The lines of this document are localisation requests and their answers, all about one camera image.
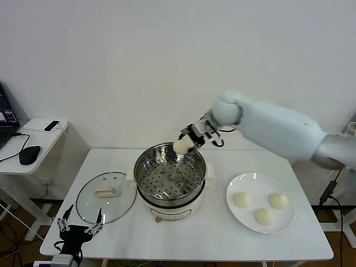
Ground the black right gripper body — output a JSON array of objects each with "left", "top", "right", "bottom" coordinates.
[{"left": 191, "top": 113, "right": 216, "bottom": 142}]

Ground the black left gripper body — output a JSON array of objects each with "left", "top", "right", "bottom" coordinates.
[{"left": 58, "top": 225, "right": 90, "bottom": 255}]

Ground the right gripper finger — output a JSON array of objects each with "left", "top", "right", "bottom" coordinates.
[
  {"left": 179, "top": 125, "right": 195, "bottom": 140},
  {"left": 190, "top": 139, "right": 206, "bottom": 152}
]

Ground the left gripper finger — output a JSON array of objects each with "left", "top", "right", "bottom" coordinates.
[
  {"left": 57, "top": 204, "right": 75, "bottom": 231},
  {"left": 85, "top": 208, "right": 106, "bottom": 237}
]

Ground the white steamed baozi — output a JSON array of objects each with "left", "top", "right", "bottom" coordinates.
[
  {"left": 253, "top": 207, "right": 276, "bottom": 226},
  {"left": 172, "top": 140, "right": 195, "bottom": 154},
  {"left": 268, "top": 192, "right": 289, "bottom": 211},
  {"left": 233, "top": 191, "right": 253, "bottom": 209}
]

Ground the round glass pot lid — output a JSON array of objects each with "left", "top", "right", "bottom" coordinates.
[{"left": 76, "top": 171, "right": 137, "bottom": 225}]

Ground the perforated steel steamer basket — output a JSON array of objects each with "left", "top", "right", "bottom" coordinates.
[{"left": 133, "top": 142, "right": 208, "bottom": 209}]

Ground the round white plate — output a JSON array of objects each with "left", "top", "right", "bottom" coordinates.
[{"left": 225, "top": 172, "right": 296, "bottom": 234}]

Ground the black computer mouse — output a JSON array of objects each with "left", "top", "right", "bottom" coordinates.
[{"left": 18, "top": 145, "right": 41, "bottom": 165}]

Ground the white side desk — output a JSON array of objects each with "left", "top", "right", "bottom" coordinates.
[{"left": 0, "top": 118, "right": 70, "bottom": 243}]

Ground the small black white device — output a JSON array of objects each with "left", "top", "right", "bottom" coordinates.
[{"left": 44, "top": 120, "right": 62, "bottom": 132}]

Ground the flat white box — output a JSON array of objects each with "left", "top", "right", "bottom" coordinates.
[{"left": 22, "top": 118, "right": 68, "bottom": 134}]

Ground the black laptop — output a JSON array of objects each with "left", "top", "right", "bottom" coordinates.
[{"left": 0, "top": 82, "right": 21, "bottom": 151}]

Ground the white side table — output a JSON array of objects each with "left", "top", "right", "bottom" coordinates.
[{"left": 330, "top": 130, "right": 356, "bottom": 248}]

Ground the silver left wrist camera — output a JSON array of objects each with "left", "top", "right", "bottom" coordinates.
[{"left": 51, "top": 253, "right": 75, "bottom": 267}]

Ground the black laptop cable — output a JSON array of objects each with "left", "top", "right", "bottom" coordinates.
[{"left": 0, "top": 131, "right": 31, "bottom": 164}]

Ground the black power adapter cable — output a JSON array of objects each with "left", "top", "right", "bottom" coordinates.
[{"left": 317, "top": 168, "right": 345, "bottom": 267}]

